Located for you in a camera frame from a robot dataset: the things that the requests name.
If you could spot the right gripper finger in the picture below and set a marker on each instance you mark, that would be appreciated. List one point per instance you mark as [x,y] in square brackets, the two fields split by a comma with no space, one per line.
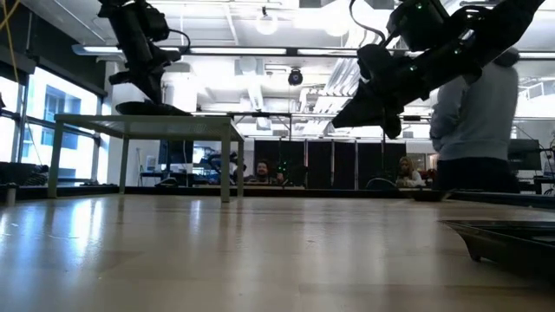
[364,106]
[368,121]

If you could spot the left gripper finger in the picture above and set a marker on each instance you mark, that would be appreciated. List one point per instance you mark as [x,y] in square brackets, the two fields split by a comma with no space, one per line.
[158,86]
[145,89]

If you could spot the black leaf shaped plate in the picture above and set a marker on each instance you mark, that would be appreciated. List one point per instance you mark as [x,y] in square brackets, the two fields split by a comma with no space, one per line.
[429,196]
[143,109]

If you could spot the small black square plate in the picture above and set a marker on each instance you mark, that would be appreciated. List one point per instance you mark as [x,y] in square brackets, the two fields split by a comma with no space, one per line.
[511,249]

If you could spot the black background robot arm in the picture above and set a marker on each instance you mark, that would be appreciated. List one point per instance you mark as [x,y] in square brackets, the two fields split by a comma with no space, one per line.
[219,164]

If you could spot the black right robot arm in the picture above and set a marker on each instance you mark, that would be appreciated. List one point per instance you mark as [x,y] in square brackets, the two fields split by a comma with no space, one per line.
[477,43]

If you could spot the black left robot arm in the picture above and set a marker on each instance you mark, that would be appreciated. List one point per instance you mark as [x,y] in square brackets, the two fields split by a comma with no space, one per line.
[130,21]

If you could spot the green perforated metal rack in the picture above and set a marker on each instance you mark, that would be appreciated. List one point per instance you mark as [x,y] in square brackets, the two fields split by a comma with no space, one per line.
[173,128]

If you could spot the black room divider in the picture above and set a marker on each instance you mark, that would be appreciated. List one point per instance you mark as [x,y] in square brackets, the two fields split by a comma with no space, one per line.
[321,162]

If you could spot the person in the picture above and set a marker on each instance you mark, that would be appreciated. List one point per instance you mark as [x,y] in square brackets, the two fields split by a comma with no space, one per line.
[477,130]
[407,173]
[262,171]

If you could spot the black computer monitor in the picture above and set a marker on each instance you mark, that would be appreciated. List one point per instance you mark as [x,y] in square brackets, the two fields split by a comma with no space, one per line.
[175,151]
[526,154]

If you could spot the long overhead light bar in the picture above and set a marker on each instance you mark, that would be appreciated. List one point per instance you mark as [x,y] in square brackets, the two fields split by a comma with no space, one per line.
[260,51]

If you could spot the black dome ceiling camera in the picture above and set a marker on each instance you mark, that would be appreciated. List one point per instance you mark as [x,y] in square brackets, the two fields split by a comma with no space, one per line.
[295,77]

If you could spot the black background rig frame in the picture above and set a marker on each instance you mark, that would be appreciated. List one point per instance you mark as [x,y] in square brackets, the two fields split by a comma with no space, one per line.
[260,115]

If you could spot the black aluminium table frame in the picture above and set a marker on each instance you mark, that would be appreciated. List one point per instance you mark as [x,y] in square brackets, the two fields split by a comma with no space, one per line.
[260,191]

